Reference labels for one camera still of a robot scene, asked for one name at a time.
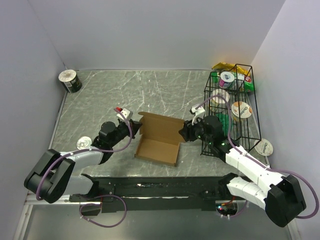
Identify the Chobani yogurt cup in basket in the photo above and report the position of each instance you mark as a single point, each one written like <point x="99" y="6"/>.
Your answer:
<point x="241" y="111"/>

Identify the white yogurt cup on table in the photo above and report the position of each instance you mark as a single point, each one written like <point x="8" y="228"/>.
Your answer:
<point x="263" y="147"/>

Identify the blue white yogurt cup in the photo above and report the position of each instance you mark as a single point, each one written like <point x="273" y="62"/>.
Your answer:
<point x="226" y="79"/>

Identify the green snack bag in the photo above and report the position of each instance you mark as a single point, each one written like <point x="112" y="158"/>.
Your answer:
<point x="241" y="85"/>

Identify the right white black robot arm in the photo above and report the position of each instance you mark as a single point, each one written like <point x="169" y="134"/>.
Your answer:
<point x="280" y="196"/>

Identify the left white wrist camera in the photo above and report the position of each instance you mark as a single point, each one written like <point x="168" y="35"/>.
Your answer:
<point x="123" y="114"/>

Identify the red white package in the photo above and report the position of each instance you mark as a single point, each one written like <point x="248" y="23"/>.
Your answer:
<point x="248" y="79"/>

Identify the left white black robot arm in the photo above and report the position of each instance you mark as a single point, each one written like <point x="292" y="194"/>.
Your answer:
<point x="52" y="176"/>

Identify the green black chips can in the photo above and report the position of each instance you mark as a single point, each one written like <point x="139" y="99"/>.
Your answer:
<point x="70" y="80"/>

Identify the yellow snack bag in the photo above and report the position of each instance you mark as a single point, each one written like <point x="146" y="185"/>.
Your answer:
<point x="229" y="67"/>

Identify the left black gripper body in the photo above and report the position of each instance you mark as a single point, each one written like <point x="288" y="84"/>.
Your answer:
<point x="122" y="130"/>

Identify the black wire basket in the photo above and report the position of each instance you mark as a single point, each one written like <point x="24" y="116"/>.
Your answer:
<point x="243" y="132"/>

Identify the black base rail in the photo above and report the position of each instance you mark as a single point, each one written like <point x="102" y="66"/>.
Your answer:
<point x="158" y="193"/>

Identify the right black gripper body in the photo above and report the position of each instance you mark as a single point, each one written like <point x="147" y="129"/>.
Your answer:
<point x="196" y="131"/>

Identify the brown cardboard box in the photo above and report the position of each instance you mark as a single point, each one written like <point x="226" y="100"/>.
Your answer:
<point x="159" y="138"/>

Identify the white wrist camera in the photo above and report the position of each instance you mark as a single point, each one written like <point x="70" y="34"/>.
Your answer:
<point x="123" y="114"/>
<point x="198" y="112"/>

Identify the tin can brown label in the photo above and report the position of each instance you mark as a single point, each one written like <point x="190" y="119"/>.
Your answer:
<point x="83" y="142"/>

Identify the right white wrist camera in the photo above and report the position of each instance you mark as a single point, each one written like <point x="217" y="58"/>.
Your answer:
<point x="198" y="112"/>

